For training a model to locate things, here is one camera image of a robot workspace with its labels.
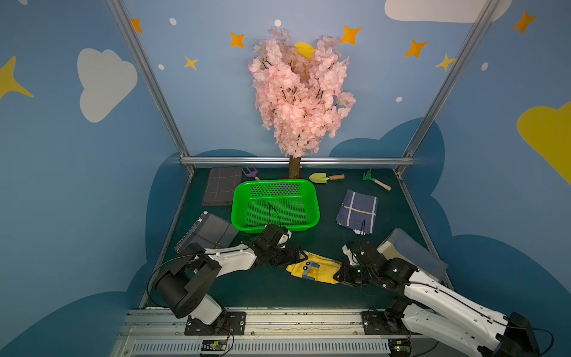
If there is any yellow cartoon pillowcase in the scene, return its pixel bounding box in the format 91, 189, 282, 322
286, 251, 342, 284

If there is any green plastic basket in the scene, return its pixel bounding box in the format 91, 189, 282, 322
231, 179, 321, 234

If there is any navy striped pillowcase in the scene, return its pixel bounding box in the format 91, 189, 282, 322
336, 190, 379, 235

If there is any light grey checked pillowcase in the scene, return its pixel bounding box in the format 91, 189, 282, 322
175, 211, 239, 254

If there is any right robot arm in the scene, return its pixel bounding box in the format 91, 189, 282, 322
334, 242, 542, 356

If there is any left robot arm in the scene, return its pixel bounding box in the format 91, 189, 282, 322
147, 224, 309, 330

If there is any dark grey checked pillowcase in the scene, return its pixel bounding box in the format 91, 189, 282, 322
202, 167, 242, 207

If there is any purple toy garden fork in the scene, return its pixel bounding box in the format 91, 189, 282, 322
242, 165, 260, 181

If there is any right circuit board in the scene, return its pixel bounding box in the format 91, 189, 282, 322
388, 340, 412, 357

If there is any circuit board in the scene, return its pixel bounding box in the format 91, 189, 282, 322
200, 340, 228, 353
388, 340, 412, 357

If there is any green toy rake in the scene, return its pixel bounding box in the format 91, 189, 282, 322
363, 170, 392, 191

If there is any left circuit board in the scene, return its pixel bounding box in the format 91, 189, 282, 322
200, 340, 228, 353

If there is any pink blossom artificial tree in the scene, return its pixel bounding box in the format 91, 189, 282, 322
248, 26, 356, 179

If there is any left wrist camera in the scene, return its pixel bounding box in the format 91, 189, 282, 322
274, 227, 292, 248

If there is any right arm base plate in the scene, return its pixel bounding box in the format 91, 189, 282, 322
361, 309, 410, 336

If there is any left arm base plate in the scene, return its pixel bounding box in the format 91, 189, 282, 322
184, 311, 247, 336

